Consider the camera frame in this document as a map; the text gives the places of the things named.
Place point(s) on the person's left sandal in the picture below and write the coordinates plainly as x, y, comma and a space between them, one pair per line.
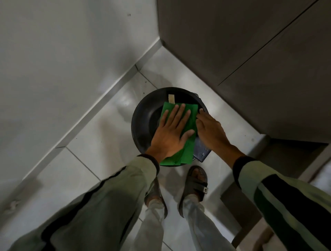
155, 192

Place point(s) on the person's right forearm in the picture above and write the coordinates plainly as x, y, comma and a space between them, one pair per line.
279, 201

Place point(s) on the person's left little finger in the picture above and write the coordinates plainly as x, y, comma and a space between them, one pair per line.
163, 118

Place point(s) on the person's left middle finger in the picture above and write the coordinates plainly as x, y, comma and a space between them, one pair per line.
180, 115

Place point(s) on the grey-brown cabinet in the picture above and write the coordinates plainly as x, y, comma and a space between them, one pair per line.
258, 64

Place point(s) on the person's right leg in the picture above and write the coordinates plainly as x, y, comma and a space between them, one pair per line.
204, 227

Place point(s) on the person's left hand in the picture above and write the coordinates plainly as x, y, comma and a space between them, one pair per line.
166, 139

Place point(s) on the person's right sandal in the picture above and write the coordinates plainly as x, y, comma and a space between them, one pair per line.
194, 185

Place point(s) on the black round trash bin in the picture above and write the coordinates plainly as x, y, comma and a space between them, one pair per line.
144, 121

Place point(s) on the person's right fingers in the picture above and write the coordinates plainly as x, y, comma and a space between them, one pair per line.
202, 113

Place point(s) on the person's left leg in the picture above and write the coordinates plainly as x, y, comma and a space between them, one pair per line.
150, 230

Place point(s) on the person's leg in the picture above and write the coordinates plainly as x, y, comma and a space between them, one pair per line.
150, 230
204, 227

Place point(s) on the white skirting board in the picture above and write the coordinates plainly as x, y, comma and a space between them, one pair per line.
103, 96

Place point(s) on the person's right hand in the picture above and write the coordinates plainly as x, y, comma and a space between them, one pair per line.
210, 133

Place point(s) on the person's sandal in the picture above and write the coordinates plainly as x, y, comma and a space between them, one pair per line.
155, 192
194, 185

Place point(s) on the person's left forearm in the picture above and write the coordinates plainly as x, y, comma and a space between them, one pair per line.
103, 206

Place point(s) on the person's left thumb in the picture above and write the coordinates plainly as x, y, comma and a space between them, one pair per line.
188, 135

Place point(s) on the beige label strip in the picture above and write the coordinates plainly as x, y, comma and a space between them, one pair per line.
171, 98

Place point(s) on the green cleaning cloth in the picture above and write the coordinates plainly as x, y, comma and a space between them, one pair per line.
188, 152

